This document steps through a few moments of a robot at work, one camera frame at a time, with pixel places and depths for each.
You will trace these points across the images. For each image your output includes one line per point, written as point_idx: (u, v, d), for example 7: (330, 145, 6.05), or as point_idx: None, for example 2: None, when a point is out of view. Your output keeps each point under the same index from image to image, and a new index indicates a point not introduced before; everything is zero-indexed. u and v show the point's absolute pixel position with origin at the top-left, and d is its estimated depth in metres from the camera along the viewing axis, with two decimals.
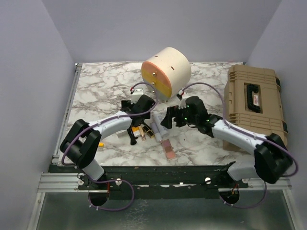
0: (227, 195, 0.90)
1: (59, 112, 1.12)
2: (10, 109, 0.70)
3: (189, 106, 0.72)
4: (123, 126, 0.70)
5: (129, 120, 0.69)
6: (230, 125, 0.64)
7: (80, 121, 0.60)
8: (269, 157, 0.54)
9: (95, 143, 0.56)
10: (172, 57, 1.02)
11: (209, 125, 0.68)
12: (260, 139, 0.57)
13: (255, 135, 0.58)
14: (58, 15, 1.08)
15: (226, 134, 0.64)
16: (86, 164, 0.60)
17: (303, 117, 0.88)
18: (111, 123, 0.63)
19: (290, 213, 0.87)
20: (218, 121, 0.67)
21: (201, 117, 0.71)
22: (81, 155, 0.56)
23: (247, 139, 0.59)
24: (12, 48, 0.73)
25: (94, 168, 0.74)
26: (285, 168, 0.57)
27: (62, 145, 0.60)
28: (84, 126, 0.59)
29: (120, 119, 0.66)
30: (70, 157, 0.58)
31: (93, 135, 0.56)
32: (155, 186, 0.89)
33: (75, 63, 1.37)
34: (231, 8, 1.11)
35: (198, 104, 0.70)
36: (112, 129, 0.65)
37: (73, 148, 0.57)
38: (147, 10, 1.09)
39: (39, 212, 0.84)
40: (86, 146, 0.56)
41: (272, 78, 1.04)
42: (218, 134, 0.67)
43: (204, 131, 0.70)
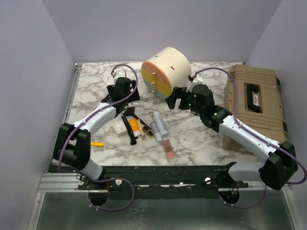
0: (227, 195, 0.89)
1: (59, 112, 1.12)
2: (9, 109, 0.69)
3: (196, 95, 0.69)
4: (110, 116, 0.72)
5: (114, 110, 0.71)
6: (241, 125, 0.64)
7: (65, 125, 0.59)
8: (281, 166, 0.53)
9: (86, 142, 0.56)
10: (172, 57, 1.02)
11: (217, 120, 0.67)
12: (274, 146, 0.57)
13: (268, 142, 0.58)
14: (58, 15, 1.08)
15: (237, 135, 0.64)
16: (84, 164, 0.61)
17: (303, 116, 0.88)
18: (94, 119, 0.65)
19: (290, 213, 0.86)
20: (225, 118, 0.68)
21: (207, 109, 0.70)
22: (76, 158, 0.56)
23: (259, 144, 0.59)
24: (12, 48, 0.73)
25: (92, 168, 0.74)
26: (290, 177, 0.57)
27: (54, 153, 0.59)
28: (71, 129, 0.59)
29: (104, 111, 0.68)
30: (66, 162, 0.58)
31: (82, 135, 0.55)
32: (155, 186, 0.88)
33: (75, 63, 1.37)
34: (230, 8, 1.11)
35: (207, 96, 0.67)
36: (99, 122, 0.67)
37: (66, 152, 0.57)
38: (147, 10, 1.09)
39: (39, 212, 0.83)
40: (79, 147, 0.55)
41: (272, 78, 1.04)
42: (227, 132, 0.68)
43: (209, 124, 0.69)
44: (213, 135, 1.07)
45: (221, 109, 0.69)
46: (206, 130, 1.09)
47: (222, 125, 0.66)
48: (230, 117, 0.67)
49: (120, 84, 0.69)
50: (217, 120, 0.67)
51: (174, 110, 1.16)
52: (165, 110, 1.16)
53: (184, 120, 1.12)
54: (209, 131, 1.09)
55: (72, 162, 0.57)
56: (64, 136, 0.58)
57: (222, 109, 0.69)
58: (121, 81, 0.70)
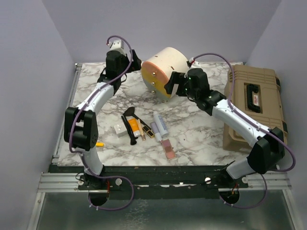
0: (227, 195, 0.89)
1: (58, 112, 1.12)
2: (9, 109, 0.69)
3: (190, 77, 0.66)
4: (108, 96, 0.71)
5: (112, 88, 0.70)
6: (234, 109, 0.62)
7: (69, 109, 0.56)
8: (267, 150, 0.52)
9: (93, 121, 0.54)
10: (172, 57, 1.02)
11: (211, 103, 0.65)
12: (263, 131, 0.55)
13: (259, 126, 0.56)
14: (58, 15, 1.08)
15: (229, 119, 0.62)
16: (94, 143, 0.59)
17: (303, 116, 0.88)
18: (97, 98, 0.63)
19: (290, 213, 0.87)
20: (220, 101, 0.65)
21: (202, 92, 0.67)
22: (87, 137, 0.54)
23: (249, 129, 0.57)
24: (12, 48, 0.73)
25: (94, 161, 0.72)
26: (276, 162, 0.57)
27: (65, 137, 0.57)
28: (76, 111, 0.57)
29: (103, 90, 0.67)
30: (77, 144, 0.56)
31: (89, 115, 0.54)
32: (155, 186, 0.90)
33: (75, 63, 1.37)
34: (230, 8, 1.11)
35: (201, 77, 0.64)
36: (100, 102, 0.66)
37: (76, 134, 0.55)
38: (147, 10, 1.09)
39: (39, 212, 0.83)
40: (87, 126, 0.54)
41: (272, 78, 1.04)
42: (219, 116, 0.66)
43: (203, 107, 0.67)
44: (213, 135, 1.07)
45: (216, 94, 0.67)
46: (206, 130, 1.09)
47: (216, 109, 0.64)
48: (223, 101, 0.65)
49: (110, 60, 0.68)
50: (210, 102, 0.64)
51: (174, 110, 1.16)
52: (165, 110, 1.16)
53: (184, 120, 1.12)
54: (209, 131, 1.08)
55: (84, 142, 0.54)
56: (70, 120, 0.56)
57: (218, 93, 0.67)
58: (110, 58, 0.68)
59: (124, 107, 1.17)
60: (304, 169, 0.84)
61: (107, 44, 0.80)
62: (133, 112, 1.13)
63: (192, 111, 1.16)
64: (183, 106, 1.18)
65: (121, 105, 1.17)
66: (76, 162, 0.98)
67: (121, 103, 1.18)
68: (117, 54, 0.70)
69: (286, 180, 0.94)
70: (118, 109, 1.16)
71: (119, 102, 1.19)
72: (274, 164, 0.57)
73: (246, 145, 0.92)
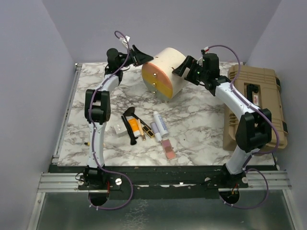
0: (227, 195, 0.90)
1: (58, 112, 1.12)
2: (9, 109, 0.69)
3: (204, 60, 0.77)
4: (114, 84, 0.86)
5: (116, 78, 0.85)
6: (233, 89, 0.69)
7: (89, 90, 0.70)
8: (252, 125, 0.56)
9: (108, 99, 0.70)
10: (173, 57, 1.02)
11: (216, 85, 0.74)
12: (253, 109, 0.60)
13: (249, 105, 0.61)
14: (58, 14, 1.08)
15: (227, 97, 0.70)
16: (108, 119, 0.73)
17: (303, 116, 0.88)
18: (107, 85, 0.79)
19: (290, 213, 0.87)
20: (224, 84, 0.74)
21: (211, 75, 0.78)
22: (103, 112, 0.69)
23: (241, 106, 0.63)
24: (12, 47, 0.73)
25: (102, 146, 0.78)
26: (261, 144, 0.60)
27: (85, 113, 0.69)
28: (93, 92, 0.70)
29: (111, 79, 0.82)
30: (95, 119, 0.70)
31: (105, 94, 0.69)
32: (156, 186, 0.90)
33: (75, 63, 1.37)
34: (231, 8, 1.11)
35: (213, 61, 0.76)
36: (110, 88, 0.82)
37: (94, 110, 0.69)
38: (147, 10, 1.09)
39: (39, 211, 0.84)
40: (104, 103, 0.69)
41: (272, 78, 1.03)
42: (220, 96, 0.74)
43: (208, 87, 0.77)
44: (213, 135, 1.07)
45: (223, 78, 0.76)
46: (206, 130, 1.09)
47: (218, 88, 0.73)
48: (227, 84, 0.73)
49: (111, 60, 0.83)
50: (215, 84, 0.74)
51: (174, 110, 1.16)
52: (165, 109, 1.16)
53: (184, 120, 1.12)
54: (209, 131, 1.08)
55: (101, 116, 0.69)
56: (88, 99, 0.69)
57: (224, 78, 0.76)
58: (110, 57, 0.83)
59: (124, 107, 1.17)
60: (304, 169, 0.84)
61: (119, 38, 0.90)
62: (133, 112, 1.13)
63: (192, 111, 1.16)
64: (183, 106, 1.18)
65: (121, 105, 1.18)
66: (76, 162, 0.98)
67: (121, 103, 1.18)
68: (115, 52, 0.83)
69: (286, 180, 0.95)
70: (118, 109, 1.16)
71: (119, 102, 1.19)
72: (260, 146, 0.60)
73: None
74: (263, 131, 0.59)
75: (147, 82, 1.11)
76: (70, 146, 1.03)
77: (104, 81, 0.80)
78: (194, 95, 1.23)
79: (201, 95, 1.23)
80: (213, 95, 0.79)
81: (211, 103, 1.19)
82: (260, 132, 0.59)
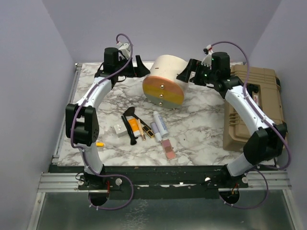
0: (227, 195, 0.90)
1: (58, 112, 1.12)
2: (9, 109, 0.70)
3: (214, 59, 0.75)
4: (106, 89, 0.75)
5: (109, 83, 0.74)
6: (247, 97, 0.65)
7: (70, 105, 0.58)
8: (265, 142, 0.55)
9: (93, 116, 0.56)
10: (173, 64, 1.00)
11: (227, 86, 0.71)
12: (266, 124, 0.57)
13: (264, 118, 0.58)
14: (58, 15, 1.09)
15: (239, 104, 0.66)
16: (95, 138, 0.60)
17: (303, 116, 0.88)
18: (94, 96, 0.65)
19: (290, 213, 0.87)
20: (236, 87, 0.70)
21: (221, 75, 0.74)
22: (88, 132, 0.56)
23: (254, 118, 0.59)
24: (12, 48, 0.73)
25: (96, 158, 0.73)
26: (269, 157, 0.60)
27: (66, 132, 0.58)
28: (76, 107, 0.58)
29: (101, 85, 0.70)
30: (79, 139, 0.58)
31: (89, 110, 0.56)
32: (156, 186, 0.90)
33: (75, 63, 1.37)
34: (231, 8, 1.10)
35: (223, 60, 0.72)
36: (98, 97, 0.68)
37: (77, 129, 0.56)
38: (147, 10, 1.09)
39: (39, 211, 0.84)
40: (88, 122, 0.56)
41: (272, 78, 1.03)
42: (232, 101, 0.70)
43: (218, 88, 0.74)
44: (213, 135, 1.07)
45: (235, 79, 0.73)
46: (206, 130, 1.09)
47: (230, 92, 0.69)
48: (239, 88, 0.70)
49: (108, 54, 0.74)
50: (226, 85, 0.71)
51: (174, 110, 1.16)
52: (165, 110, 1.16)
53: (184, 120, 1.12)
54: (209, 131, 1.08)
55: (86, 136, 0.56)
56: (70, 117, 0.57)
57: (236, 80, 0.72)
58: (108, 52, 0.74)
59: (124, 107, 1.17)
60: (305, 169, 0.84)
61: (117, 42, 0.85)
62: (133, 112, 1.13)
63: (192, 111, 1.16)
64: (183, 106, 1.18)
65: (121, 105, 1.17)
66: (76, 162, 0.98)
67: (121, 103, 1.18)
68: (115, 50, 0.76)
69: (286, 180, 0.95)
70: (118, 110, 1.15)
71: (119, 102, 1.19)
72: (267, 159, 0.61)
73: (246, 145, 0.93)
74: (274, 145, 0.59)
75: (152, 96, 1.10)
76: (70, 146, 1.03)
77: (92, 89, 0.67)
78: (194, 95, 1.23)
79: (201, 95, 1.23)
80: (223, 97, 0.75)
81: (211, 103, 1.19)
82: (269, 147, 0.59)
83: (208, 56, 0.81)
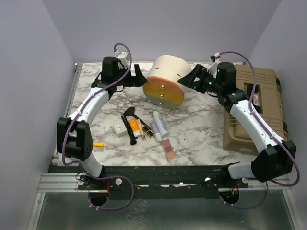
0: (227, 195, 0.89)
1: (58, 112, 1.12)
2: (9, 109, 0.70)
3: (219, 71, 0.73)
4: (104, 100, 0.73)
5: (106, 94, 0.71)
6: (253, 111, 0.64)
7: (62, 119, 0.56)
8: (274, 160, 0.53)
9: (86, 132, 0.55)
10: (173, 65, 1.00)
11: (231, 100, 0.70)
12: (275, 141, 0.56)
13: (272, 135, 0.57)
14: (58, 15, 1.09)
15: (245, 119, 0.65)
16: (88, 153, 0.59)
17: (303, 116, 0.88)
18: (88, 109, 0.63)
19: (290, 214, 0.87)
20: (242, 101, 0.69)
21: (227, 88, 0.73)
22: (81, 148, 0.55)
23: (262, 134, 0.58)
24: (12, 48, 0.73)
25: (93, 166, 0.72)
26: (280, 175, 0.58)
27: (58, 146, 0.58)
28: (69, 121, 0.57)
29: (97, 97, 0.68)
30: (71, 155, 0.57)
31: (82, 126, 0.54)
32: (155, 186, 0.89)
33: (75, 64, 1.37)
34: (231, 8, 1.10)
35: (230, 73, 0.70)
36: (93, 110, 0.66)
37: (69, 145, 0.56)
38: (147, 10, 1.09)
39: (39, 211, 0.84)
40: (80, 138, 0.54)
41: (272, 78, 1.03)
42: (238, 115, 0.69)
43: (223, 102, 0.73)
44: (213, 136, 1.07)
45: (240, 92, 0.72)
46: (206, 130, 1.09)
47: (235, 107, 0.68)
48: (245, 101, 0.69)
49: (107, 64, 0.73)
50: (231, 99, 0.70)
51: (174, 110, 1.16)
52: (165, 110, 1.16)
53: (184, 120, 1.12)
54: (209, 131, 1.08)
55: (77, 152, 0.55)
56: (62, 132, 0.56)
57: (241, 93, 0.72)
58: (106, 61, 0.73)
59: (124, 107, 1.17)
60: (305, 170, 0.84)
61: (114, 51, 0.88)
62: (133, 112, 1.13)
63: (192, 111, 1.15)
64: (183, 106, 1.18)
65: (121, 105, 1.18)
66: None
67: (121, 103, 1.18)
68: (114, 59, 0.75)
69: (286, 180, 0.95)
70: (118, 110, 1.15)
71: (119, 102, 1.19)
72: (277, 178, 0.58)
73: (246, 145, 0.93)
74: (284, 164, 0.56)
75: (152, 96, 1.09)
76: None
77: (87, 101, 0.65)
78: (194, 95, 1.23)
79: (201, 95, 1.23)
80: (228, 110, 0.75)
81: (211, 103, 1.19)
82: (279, 165, 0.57)
83: (216, 63, 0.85)
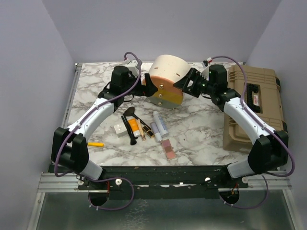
0: (227, 195, 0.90)
1: (58, 112, 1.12)
2: (9, 109, 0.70)
3: (211, 72, 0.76)
4: (108, 111, 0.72)
5: (111, 106, 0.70)
6: (244, 106, 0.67)
7: (59, 129, 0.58)
8: (268, 149, 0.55)
9: (81, 146, 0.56)
10: (173, 64, 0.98)
11: (224, 99, 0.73)
12: (267, 131, 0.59)
13: (264, 126, 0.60)
14: (58, 15, 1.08)
15: (237, 115, 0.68)
16: (82, 166, 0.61)
17: (303, 116, 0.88)
18: (89, 121, 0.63)
19: (290, 214, 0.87)
20: (233, 98, 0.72)
21: (219, 88, 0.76)
22: (75, 161, 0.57)
23: (254, 126, 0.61)
24: (12, 48, 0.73)
25: (92, 171, 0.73)
26: (277, 166, 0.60)
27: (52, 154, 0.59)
28: (66, 132, 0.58)
29: (100, 108, 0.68)
30: (65, 165, 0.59)
31: (78, 140, 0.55)
32: (155, 186, 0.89)
33: (75, 63, 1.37)
34: (231, 8, 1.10)
35: (220, 74, 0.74)
36: (95, 122, 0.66)
37: (64, 156, 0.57)
38: (147, 10, 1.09)
39: (39, 211, 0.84)
40: (75, 152, 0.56)
41: (272, 78, 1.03)
42: (231, 112, 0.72)
43: (216, 102, 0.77)
44: (213, 135, 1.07)
45: (232, 92, 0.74)
46: (206, 130, 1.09)
47: (227, 103, 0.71)
48: (237, 98, 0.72)
49: (116, 75, 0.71)
50: (223, 98, 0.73)
51: (174, 110, 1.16)
52: (165, 110, 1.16)
53: (184, 120, 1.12)
54: (209, 131, 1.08)
55: (70, 165, 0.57)
56: (59, 142, 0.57)
57: (233, 92, 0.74)
58: (116, 72, 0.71)
59: (124, 107, 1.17)
60: (304, 170, 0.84)
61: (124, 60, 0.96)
62: (133, 113, 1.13)
63: (192, 111, 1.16)
64: (183, 106, 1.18)
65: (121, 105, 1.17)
66: None
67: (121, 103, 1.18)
68: (124, 70, 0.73)
69: (286, 180, 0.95)
70: (118, 110, 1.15)
71: None
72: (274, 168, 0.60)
73: (246, 145, 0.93)
74: (278, 154, 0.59)
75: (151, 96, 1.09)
76: None
77: (89, 112, 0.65)
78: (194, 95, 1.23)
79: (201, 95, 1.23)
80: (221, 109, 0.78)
81: (211, 103, 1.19)
82: (275, 155, 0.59)
83: (206, 68, 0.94)
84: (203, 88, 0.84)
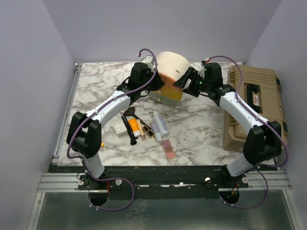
0: (227, 195, 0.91)
1: (58, 113, 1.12)
2: (9, 110, 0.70)
3: (206, 69, 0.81)
4: (124, 104, 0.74)
5: (127, 99, 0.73)
6: (239, 99, 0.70)
7: (78, 113, 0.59)
8: (261, 138, 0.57)
9: (96, 132, 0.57)
10: (173, 61, 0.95)
11: (219, 94, 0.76)
12: (261, 121, 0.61)
13: (257, 117, 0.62)
14: (58, 15, 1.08)
15: (232, 107, 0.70)
16: (94, 152, 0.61)
17: (304, 116, 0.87)
18: (107, 109, 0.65)
19: (290, 214, 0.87)
20: (228, 93, 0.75)
21: (215, 84, 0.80)
22: (88, 145, 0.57)
23: (248, 118, 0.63)
24: (12, 49, 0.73)
25: (96, 165, 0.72)
26: (272, 156, 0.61)
27: (68, 137, 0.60)
28: (84, 117, 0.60)
29: (118, 100, 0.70)
30: (77, 149, 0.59)
31: (94, 126, 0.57)
32: (155, 186, 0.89)
33: (75, 64, 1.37)
34: (231, 9, 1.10)
35: (215, 70, 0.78)
36: (112, 112, 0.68)
37: (78, 140, 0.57)
38: (147, 11, 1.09)
39: (39, 212, 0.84)
40: (90, 136, 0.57)
41: (272, 78, 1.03)
42: (226, 106, 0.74)
43: (212, 97, 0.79)
44: (213, 135, 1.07)
45: (227, 87, 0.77)
46: (206, 130, 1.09)
47: (223, 98, 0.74)
48: (231, 93, 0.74)
49: (135, 71, 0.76)
50: (219, 93, 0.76)
51: (174, 110, 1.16)
52: (165, 110, 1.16)
53: (184, 120, 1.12)
54: (209, 131, 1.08)
55: (83, 149, 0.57)
56: (76, 126, 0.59)
57: (229, 87, 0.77)
58: (136, 68, 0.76)
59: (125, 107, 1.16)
60: (305, 170, 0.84)
61: (140, 56, 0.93)
62: (133, 112, 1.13)
63: (192, 111, 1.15)
64: (183, 106, 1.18)
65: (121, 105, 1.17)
66: (76, 162, 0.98)
67: None
68: (144, 67, 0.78)
69: (286, 180, 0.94)
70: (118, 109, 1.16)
71: None
72: (269, 159, 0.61)
73: None
74: (272, 143, 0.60)
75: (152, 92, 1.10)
76: None
77: (107, 102, 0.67)
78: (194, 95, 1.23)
79: (201, 95, 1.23)
80: (218, 104, 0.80)
81: (211, 103, 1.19)
82: (269, 145, 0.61)
83: (203, 68, 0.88)
84: (200, 86, 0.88)
